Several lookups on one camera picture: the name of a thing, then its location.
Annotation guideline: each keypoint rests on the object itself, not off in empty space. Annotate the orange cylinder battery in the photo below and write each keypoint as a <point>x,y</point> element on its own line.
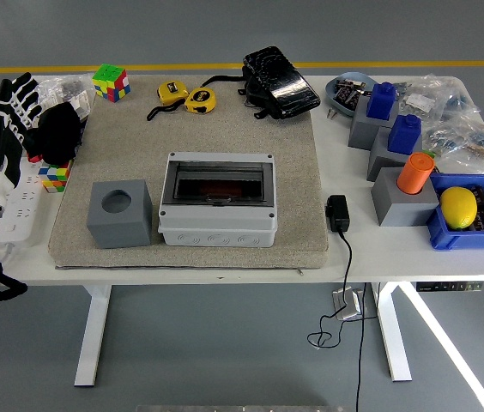
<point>413,173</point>
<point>220,189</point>

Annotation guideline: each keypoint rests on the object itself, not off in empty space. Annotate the grey electrical box with lid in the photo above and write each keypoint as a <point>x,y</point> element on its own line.
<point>216,227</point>

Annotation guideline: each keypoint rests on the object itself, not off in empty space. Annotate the white power strip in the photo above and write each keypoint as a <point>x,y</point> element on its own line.
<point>27,206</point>

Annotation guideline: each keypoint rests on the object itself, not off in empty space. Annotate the small colourful puzzle cube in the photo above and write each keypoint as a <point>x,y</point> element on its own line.
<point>53,178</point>

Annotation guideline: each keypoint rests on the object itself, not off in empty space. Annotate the black cloth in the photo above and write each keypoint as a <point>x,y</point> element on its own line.
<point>59,133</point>

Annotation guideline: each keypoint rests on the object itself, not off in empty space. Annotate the black table control panel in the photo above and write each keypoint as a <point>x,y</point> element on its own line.
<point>448,286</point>

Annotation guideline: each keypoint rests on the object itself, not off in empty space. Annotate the clear bags of small parts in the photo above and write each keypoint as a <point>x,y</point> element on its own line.
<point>68,86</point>

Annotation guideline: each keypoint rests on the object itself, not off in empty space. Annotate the white table leg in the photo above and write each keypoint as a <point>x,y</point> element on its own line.
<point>92,335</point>
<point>392,335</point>

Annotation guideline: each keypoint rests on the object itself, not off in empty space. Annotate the grey block with round hole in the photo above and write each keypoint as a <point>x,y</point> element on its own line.
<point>117,227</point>

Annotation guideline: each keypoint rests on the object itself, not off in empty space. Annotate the blue plastic bin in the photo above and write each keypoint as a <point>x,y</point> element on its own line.
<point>461,240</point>

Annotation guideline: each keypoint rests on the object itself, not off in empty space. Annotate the large colourful puzzle cube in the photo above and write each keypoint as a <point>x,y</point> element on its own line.
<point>111,83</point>

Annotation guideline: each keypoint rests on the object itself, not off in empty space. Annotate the yellow lemon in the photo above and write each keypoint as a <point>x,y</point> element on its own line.
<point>458,208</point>

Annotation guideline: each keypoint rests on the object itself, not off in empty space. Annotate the grey holder block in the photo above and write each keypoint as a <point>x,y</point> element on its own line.
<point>381,159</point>
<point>364,129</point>
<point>401,210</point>

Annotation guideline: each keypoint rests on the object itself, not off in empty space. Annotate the yellow tape measure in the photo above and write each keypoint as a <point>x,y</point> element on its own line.
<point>200,101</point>
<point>172,92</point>

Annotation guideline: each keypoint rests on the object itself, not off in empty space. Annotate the black power adapter plug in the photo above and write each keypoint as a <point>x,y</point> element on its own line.
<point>338,213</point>

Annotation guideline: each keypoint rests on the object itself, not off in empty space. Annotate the small green part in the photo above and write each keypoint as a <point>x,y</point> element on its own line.
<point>429,153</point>

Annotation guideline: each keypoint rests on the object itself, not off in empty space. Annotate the clear bag of resistors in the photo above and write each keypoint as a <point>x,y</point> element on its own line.
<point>469,141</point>

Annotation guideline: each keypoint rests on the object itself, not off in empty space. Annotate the grey-brown mat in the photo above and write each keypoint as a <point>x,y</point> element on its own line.
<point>233,129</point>

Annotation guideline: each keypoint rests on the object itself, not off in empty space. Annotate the blue square bottle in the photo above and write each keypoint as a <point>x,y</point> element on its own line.
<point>404,135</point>
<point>381,103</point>

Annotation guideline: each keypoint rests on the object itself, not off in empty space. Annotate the clear bag of blue parts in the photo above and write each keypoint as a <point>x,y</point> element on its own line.
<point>458,103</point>

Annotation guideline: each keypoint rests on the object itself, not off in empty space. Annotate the clear bag of white parts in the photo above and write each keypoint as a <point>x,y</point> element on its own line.
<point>418,102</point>

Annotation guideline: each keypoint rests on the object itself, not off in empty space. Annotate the small metal screws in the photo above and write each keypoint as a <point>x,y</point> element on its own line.
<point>332,113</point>

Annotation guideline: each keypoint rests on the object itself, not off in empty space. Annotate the dark component pack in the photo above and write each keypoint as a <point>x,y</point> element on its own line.
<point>347,94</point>

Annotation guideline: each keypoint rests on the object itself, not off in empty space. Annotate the blue-grey shallow dish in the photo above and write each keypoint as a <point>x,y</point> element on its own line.
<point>332,92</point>

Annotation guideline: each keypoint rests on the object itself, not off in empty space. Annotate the silver metal bracket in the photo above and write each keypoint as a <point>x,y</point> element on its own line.
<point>349,304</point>

